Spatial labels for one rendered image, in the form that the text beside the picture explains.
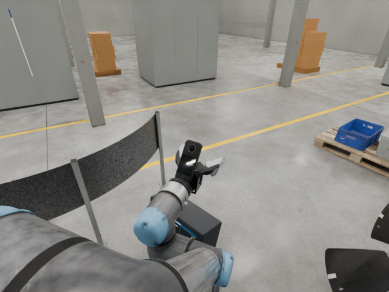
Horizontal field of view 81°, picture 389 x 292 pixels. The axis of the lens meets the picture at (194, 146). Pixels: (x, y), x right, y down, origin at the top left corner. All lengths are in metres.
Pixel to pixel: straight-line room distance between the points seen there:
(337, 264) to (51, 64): 5.78
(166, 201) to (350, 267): 0.82
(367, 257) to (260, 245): 1.33
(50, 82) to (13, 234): 5.83
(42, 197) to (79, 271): 1.68
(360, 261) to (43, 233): 1.06
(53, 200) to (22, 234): 1.65
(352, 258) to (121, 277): 1.02
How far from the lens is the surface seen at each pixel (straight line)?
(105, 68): 8.22
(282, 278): 2.24
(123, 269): 0.24
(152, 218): 0.52
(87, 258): 0.23
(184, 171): 0.62
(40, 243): 0.25
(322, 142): 4.01
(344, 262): 1.17
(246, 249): 2.30
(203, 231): 0.77
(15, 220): 0.30
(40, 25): 5.90
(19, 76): 6.06
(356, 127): 4.52
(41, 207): 1.94
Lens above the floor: 1.86
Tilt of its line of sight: 31 degrees down
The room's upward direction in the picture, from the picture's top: straight up
